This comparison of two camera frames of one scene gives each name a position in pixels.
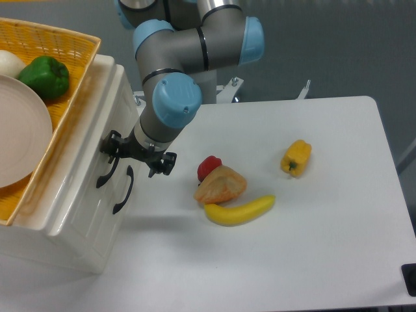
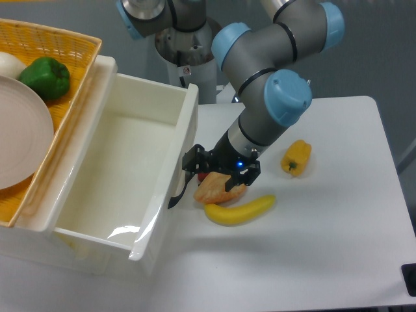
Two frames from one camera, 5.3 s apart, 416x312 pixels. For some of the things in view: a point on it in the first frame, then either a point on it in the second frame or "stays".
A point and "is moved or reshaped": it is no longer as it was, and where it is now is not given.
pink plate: x=26 y=132 stays
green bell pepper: x=47 y=77 stays
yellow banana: x=240 y=214 stays
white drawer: x=93 y=174 is moved or reshaped
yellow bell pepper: x=296 y=157 stays
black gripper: x=129 y=147 to x=225 y=158
